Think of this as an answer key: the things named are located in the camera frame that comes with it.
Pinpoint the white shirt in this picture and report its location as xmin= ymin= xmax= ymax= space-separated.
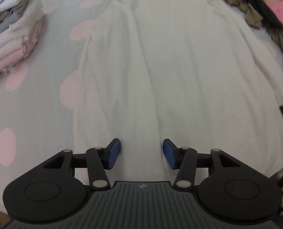
xmin=73 ymin=0 xmax=283 ymax=182

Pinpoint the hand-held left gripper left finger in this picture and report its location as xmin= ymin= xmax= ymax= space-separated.
xmin=43 ymin=138 xmax=121 ymax=192

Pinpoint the black garment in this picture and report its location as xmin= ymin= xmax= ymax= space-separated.
xmin=239 ymin=0 xmax=283 ymax=32

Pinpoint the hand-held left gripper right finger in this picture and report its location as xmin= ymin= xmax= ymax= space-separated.
xmin=162 ymin=138 xmax=242 ymax=192

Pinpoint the grey pink-dotted blanket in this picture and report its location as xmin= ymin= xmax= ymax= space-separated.
xmin=0 ymin=0 xmax=283 ymax=216

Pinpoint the stack of folded clothes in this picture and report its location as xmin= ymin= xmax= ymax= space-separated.
xmin=0 ymin=0 xmax=45 ymax=84

